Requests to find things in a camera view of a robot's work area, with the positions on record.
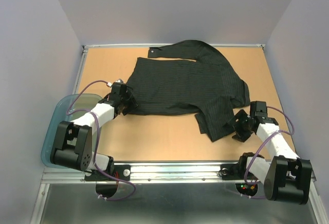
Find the black pinstriped long sleeve shirt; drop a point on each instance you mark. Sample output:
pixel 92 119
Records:
pixel 189 77

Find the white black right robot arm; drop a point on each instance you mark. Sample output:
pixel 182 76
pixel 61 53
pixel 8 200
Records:
pixel 274 172

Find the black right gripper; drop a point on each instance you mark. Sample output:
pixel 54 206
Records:
pixel 240 135

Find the aluminium front mounting rail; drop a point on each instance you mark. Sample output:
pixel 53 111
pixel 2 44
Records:
pixel 148 172

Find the clear teal plastic bin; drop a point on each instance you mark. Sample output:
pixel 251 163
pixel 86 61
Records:
pixel 85 101

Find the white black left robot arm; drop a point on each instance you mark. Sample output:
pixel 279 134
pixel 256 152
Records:
pixel 75 142

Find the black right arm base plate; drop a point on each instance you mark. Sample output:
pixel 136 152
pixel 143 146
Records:
pixel 234 171

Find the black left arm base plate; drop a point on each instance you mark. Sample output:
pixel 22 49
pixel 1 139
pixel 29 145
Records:
pixel 122 172

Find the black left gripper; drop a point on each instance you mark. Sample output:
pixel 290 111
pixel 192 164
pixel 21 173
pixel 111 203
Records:
pixel 133 103

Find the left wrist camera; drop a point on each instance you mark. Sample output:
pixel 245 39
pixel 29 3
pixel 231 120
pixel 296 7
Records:
pixel 119 81

